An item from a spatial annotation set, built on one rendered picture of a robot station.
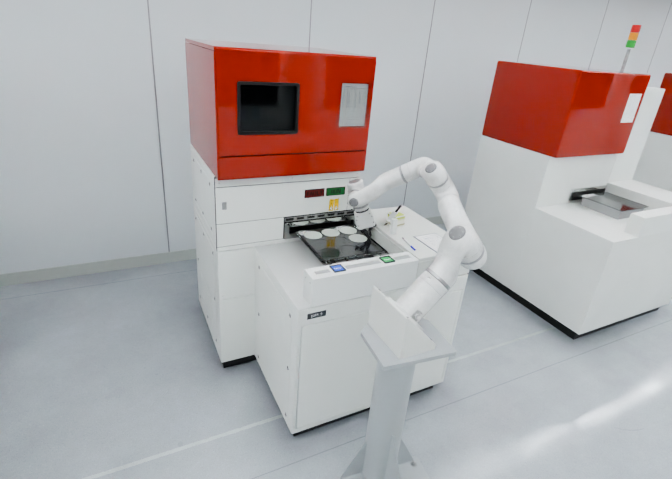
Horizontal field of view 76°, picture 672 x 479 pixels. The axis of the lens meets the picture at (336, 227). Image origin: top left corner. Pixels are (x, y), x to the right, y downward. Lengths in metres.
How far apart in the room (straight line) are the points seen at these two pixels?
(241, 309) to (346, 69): 1.42
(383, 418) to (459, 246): 0.82
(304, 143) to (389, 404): 1.28
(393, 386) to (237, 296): 1.05
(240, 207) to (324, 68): 0.80
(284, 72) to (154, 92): 1.62
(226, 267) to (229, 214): 0.31
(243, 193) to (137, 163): 1.56
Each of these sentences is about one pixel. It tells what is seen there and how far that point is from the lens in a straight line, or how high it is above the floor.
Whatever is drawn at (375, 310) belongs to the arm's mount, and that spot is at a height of 0.91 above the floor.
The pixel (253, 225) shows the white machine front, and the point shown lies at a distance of 2.33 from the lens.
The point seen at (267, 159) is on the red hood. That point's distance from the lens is 2.17.
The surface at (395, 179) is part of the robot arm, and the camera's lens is 2.15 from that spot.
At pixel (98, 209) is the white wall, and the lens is 3.77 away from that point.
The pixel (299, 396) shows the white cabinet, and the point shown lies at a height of 0.32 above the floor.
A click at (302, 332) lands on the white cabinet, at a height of 0.70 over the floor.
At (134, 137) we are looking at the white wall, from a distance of 3.61.
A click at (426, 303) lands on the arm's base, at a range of 1.72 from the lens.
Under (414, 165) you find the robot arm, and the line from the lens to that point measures 2.13.
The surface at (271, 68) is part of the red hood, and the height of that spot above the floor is 1.74.
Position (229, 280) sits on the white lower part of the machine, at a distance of 2.44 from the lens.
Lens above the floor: 1.90
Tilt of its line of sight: 24 degrees down
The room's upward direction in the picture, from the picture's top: 5 degrees clockwise
